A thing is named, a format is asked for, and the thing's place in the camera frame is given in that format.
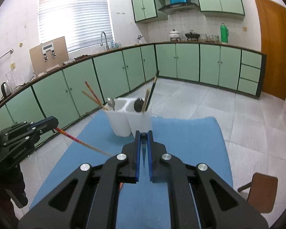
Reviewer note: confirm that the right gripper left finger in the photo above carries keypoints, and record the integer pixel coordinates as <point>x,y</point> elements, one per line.
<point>88,197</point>

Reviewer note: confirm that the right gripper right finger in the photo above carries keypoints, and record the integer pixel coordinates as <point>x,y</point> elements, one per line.
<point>198,197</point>

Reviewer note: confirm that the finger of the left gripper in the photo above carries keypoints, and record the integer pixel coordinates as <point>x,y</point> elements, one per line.
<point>46,125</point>
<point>19,131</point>

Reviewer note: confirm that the red bamboo chopstick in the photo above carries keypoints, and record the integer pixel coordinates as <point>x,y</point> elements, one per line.
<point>93,93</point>
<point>82,143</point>

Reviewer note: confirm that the black chopstick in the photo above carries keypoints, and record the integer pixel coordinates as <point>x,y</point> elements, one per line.
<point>152,89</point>

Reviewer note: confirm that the green lower kitchen cabinets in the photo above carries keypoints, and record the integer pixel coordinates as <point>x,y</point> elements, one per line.
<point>117,72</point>

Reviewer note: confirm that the electric kettle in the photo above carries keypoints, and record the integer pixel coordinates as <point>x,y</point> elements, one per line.
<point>6,89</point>

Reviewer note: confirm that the blue table cloth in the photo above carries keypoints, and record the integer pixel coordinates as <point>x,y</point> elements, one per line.
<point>145,204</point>

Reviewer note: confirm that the bamboo chopstick in left cup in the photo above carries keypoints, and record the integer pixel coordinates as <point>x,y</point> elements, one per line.
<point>94,100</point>

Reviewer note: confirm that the bamboo chopstick in cup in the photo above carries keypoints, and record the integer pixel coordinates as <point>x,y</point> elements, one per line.
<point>145,100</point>
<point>94,100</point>

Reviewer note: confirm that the wooden chair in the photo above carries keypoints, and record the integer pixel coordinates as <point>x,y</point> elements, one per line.
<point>262,193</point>

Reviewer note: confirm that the metal spoon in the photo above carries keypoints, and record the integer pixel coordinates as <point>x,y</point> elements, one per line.
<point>111,103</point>

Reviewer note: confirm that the white left utensil cup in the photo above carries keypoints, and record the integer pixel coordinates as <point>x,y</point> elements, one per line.
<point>118,118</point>

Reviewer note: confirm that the white utensil cup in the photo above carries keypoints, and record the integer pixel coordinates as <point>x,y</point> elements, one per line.
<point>138,121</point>
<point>118,118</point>

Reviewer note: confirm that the cardboard board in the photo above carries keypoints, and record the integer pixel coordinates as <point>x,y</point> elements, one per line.
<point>48,55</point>

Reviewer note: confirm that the black ladle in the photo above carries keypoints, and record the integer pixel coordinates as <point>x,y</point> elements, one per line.
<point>138,105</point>

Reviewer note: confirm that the white right utensil cup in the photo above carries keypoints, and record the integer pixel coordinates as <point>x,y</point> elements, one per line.
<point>138,121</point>

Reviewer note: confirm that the chrome sink faucet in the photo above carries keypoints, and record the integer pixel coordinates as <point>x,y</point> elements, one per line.
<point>104,41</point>

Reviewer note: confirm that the bamboo chopstick in right cup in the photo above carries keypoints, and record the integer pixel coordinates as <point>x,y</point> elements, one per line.
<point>145,100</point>

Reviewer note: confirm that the white window blind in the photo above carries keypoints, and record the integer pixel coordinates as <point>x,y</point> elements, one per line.
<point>80,22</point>

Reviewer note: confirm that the white cooking pot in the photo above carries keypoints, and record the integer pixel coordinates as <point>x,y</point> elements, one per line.
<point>174,35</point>

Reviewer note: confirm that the black wok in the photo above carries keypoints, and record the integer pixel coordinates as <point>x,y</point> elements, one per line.
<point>192,36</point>

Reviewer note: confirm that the green thermos flask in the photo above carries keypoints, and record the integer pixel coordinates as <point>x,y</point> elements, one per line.
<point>224,33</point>

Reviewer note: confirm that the range hood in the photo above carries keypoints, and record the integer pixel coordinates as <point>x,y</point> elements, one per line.
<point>175,6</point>

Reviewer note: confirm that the wooden door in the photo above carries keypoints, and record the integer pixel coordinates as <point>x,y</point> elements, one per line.
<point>272,18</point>

